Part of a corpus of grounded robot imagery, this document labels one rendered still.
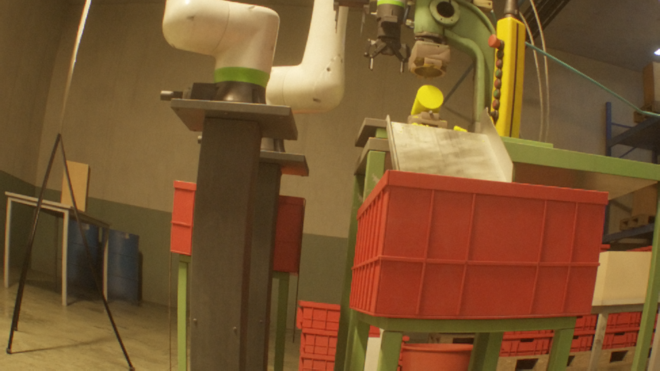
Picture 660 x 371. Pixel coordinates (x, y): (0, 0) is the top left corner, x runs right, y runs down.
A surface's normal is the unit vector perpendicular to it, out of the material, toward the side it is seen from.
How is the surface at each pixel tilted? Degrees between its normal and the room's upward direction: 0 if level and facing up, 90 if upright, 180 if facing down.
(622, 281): 90
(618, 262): 90
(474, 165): 30
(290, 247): 90
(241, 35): 117
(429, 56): 90
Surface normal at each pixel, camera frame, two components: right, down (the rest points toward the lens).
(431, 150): 0.12, -0.93
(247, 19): 0.58, -0.15
